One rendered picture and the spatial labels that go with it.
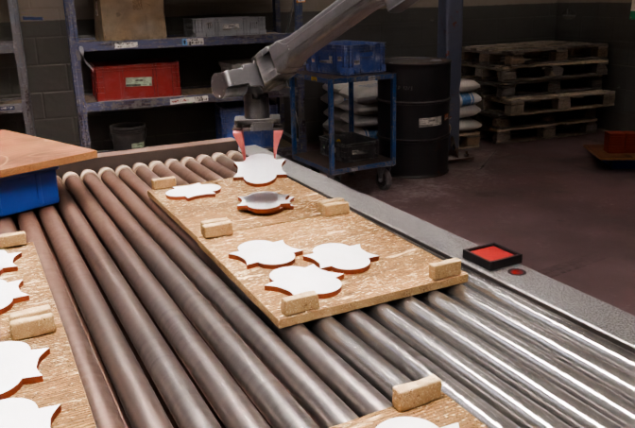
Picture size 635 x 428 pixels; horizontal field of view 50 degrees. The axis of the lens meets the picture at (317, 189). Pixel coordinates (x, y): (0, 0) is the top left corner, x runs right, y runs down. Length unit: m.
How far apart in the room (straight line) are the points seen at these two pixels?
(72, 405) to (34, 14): 5.44
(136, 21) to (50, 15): 0.85
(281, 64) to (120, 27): 4.24
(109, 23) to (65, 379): 4.78
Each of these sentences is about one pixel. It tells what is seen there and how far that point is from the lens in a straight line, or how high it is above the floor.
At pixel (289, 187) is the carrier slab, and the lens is 1.71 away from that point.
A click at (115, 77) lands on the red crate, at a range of 5.58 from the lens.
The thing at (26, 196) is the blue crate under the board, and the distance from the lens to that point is 1.75.
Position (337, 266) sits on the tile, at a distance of 1.18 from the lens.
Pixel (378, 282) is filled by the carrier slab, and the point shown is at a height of 0.94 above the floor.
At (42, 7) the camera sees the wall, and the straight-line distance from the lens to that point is 6.19.
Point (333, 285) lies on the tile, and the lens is 1.11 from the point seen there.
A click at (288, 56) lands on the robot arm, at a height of 1.28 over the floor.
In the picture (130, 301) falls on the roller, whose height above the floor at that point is 0.92.
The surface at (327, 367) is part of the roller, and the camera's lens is 0.95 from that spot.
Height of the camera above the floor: 1.39
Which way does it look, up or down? 16 degrees down
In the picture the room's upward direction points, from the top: 2 degrees counter-clockwise
